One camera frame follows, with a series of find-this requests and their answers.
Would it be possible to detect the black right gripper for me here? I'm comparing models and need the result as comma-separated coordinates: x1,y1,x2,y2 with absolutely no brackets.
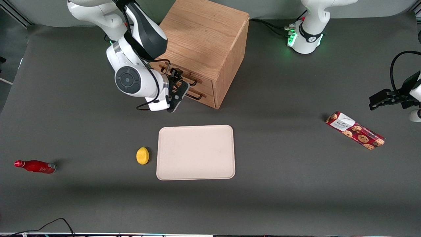
166,67,190,113

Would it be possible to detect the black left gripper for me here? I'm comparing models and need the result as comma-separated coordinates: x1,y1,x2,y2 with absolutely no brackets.
368,71,421,123

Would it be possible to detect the wooden drawer cabinet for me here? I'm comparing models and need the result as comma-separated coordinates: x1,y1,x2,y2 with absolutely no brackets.
150,0,250,110

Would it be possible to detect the red tartan cookie box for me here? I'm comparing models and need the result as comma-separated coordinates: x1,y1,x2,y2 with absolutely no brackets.
325,111,385,150

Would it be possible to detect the beige rectangular tray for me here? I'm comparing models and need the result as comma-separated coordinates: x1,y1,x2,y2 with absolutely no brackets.
156,125,236,181

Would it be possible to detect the yellow lemon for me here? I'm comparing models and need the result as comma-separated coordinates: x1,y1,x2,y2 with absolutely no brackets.
136,147,150,165

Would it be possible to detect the red drink bottle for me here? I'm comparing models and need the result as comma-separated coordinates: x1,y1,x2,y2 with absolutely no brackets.
14,160,57,174

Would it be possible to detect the black looped gripper cable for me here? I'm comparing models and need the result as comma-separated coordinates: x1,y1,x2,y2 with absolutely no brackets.
390,50,421,94

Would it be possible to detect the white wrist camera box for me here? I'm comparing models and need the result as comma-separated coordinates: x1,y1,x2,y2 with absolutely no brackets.
145,97,170,112

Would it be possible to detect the black arm-mounted cable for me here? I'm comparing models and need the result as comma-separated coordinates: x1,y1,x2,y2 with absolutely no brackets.
112,0,171,111

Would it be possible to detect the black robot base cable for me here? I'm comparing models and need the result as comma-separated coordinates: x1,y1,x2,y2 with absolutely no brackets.
261,21,293,38
249,18,291,31

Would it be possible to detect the grey metal frame rail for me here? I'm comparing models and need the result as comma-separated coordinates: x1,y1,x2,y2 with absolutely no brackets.
0,0,33,28

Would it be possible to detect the thin black cable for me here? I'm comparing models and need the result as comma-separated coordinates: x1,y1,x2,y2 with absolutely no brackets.
10,218,75,236

